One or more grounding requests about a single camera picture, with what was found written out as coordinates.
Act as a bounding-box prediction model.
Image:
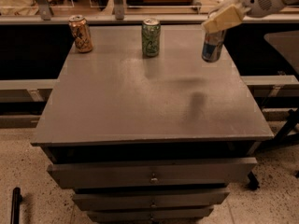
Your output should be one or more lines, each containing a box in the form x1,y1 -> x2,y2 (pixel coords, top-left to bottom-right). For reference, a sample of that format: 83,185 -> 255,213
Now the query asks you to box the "silver blue redbull can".
202,31 -> 226,63

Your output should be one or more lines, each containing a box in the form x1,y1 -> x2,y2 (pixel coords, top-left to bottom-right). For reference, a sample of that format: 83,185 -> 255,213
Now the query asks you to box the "middle grey drawer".
73,188 -> 229,211

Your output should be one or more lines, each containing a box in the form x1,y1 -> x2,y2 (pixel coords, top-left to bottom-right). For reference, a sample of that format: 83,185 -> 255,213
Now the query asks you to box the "black stand leg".
260,109 -> 299,149

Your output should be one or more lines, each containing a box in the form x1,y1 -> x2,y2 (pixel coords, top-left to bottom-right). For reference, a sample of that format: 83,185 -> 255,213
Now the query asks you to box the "bottom grey drawer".
87,205 -> 214,223

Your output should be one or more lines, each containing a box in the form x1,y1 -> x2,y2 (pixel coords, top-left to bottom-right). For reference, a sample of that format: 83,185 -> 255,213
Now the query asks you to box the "top grey drawer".
48,157 -> 257,189

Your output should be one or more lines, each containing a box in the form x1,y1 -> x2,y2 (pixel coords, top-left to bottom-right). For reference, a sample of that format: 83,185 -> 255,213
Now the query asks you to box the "grey drawer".
48,157 -> 257,189
87,205 -> 214,223
73,188 -> 229,211

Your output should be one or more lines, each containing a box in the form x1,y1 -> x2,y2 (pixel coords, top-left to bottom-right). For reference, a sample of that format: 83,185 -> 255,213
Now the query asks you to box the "orange brown soda can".
68,15 -> 93,53

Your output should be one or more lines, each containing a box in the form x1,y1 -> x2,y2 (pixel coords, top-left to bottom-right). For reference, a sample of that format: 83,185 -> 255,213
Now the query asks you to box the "black pole on floor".
10,187 -> 22,224

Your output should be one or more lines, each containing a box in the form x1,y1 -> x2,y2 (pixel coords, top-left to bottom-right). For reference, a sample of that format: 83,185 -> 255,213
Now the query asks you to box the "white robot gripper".
202,0 -> 299,34

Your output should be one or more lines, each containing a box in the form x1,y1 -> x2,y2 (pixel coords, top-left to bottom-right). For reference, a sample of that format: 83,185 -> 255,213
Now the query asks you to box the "grey drawer cabinet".
30,24 -> 275,224

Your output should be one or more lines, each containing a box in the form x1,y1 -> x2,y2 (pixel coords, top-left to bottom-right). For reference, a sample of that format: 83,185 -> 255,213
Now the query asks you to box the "grey metal railing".
0,0 -> 292,24

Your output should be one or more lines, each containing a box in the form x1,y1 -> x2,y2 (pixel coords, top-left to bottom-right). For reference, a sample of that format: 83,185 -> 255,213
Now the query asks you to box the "black cabinet caster wheel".
248,172 -> 259,190

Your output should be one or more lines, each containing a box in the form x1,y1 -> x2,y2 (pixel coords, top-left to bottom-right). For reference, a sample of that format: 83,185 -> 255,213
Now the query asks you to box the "green soda can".
141,18 -> 161,57

